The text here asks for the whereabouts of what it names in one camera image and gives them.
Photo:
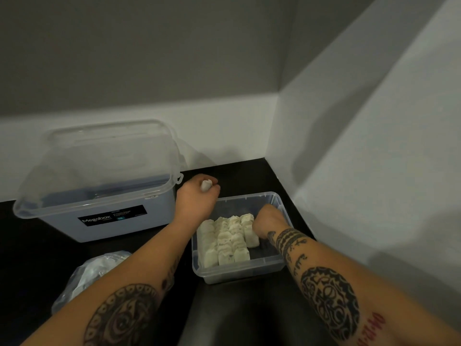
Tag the person's right hand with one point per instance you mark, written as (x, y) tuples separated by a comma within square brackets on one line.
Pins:
[(270, 221)]

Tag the person's left hand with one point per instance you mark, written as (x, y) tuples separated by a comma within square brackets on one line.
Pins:
[(194, 205)]

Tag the white tea bag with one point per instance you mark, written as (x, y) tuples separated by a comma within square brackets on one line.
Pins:
[(206, 185)]

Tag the rows of white tea bags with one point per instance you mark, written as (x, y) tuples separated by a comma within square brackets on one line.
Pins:
[(225, 245)]

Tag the small clear plastic bin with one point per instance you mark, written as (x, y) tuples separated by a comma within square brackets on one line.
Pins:
[(245, 275)]

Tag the clear plastic bag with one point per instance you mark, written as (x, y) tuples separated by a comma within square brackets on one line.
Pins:
[(72, 288)]

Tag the person's right forearm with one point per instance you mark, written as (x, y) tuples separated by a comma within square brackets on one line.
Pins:
[(353, 295)]

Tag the person's left forearm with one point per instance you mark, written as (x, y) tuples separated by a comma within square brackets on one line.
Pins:
[(119, 299)]

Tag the clear storage box lid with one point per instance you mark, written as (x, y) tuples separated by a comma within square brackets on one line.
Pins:
[(108, 154)]

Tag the large clear storage box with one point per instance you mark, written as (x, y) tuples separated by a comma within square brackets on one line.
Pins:
[(57, 227)]

